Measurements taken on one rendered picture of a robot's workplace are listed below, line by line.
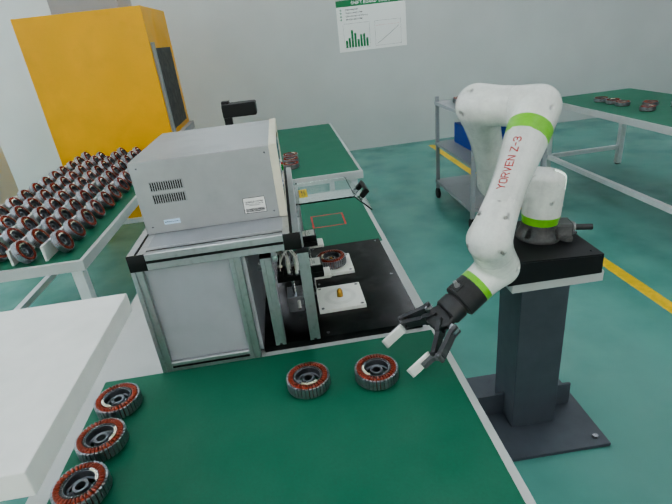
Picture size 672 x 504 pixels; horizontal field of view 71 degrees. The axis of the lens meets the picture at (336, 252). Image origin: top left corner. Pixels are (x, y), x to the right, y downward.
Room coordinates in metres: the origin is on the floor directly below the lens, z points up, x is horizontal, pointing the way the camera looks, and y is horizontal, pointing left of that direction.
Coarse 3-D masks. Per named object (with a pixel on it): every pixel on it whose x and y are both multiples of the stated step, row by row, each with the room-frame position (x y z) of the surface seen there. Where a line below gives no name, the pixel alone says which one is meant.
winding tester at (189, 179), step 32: (224, 128) 1.61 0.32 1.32; (256, 128) 1.54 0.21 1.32; (160, 160) 1.23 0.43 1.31; (192, 160) 1.24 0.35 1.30; (224, 160) 1.25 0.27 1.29; (256, 160) 1.25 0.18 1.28; (160, 192) 1.23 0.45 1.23; (192, 192) 1.24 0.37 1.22; (224, 192) 1.24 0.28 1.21; (256, 192) 1.25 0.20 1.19; (160, 224) 1.23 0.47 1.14; (192, 224) 1.24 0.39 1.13
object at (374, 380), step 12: (360, 360) 0.99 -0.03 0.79; (372, 360) 1.00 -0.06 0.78; (384, 360) 0.99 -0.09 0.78; (360, 372) 0.95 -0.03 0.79; (372, 372) 0.95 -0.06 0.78; (384, 372) 0.96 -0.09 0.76; (396, 372) 0.94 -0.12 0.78; (360, 384) 0.93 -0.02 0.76; (372, 384) 0.91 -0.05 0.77; (384, 384) 0.91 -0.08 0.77
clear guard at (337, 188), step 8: (296, 184) 1.72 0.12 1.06; (304, 184) 1.71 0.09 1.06; (312, 184) 1.70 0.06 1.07; (320, 184) 1.68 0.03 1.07; (328, 184) 1.67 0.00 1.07; (336, 184) 1.66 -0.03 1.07; (344, 184) 1.65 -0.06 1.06; (352, 184) 1.70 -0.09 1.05; (296, 192) 1.62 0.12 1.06; (312, 192) 1.60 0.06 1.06; (320, 192) 1.59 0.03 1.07; (328, 192) 1.58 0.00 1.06; (336, 192) 1.57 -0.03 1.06; (344, 192) 1.56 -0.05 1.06; (352, 192) 1.55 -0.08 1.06; (360, 192) 1.66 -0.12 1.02; (296, 200) 1.53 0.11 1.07; (304, 200) 1.52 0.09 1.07; (312, 200) 1.51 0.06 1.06; (320, 200) 1.50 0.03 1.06; (328, 200) 1.50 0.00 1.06; (360, 200) 1.51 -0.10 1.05
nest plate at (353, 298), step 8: (320, 288) 1.41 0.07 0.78; (328, 288) 1.40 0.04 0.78; (336, 288) 1.40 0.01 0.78; (344, 288) 1.39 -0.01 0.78; (352, 288) 1.38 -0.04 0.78; (360, 288) 1.38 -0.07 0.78; (320, 296) 1.36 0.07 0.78; (328, 296) 1.35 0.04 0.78; (336, 296) 1.34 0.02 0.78; (344, 296) 1.34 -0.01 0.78; (352, 296) 1.33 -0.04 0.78; (360, 296) 1.33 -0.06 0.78; (320, 304) 1.31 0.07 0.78; (328, 304) 1.30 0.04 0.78; (336, 304) 1.29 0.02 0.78; (344, 304) 1.29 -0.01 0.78; (352, 304) 1.28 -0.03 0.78; (360, 304) 1.28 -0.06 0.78; (320, 312) 1.27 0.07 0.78; (328, 312) 1.27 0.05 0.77
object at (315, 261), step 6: (312, 258) 1.36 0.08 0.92; (318, 258) 1.36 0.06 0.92; (312, 264) 1.32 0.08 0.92; (318, 264) 1.32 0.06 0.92; (294, 270) 1.34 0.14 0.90; (312, 270) 1.31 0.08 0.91; (318, 270) 1.31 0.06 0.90; (324, 270) 1.35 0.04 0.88; (288, 276) 1.30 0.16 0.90; (294, 276) 1.30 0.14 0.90; (300, 276) 1.30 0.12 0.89; (312, 276) 1.31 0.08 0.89; (318, 276) 1.31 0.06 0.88; (324, 276) 1.31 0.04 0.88; (330, 276) 1.31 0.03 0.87; (282, 282) 1.30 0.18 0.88; (294, 282) 1.31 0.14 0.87; (294, 288) 1.31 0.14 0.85; (294, 294) 1.31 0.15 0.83
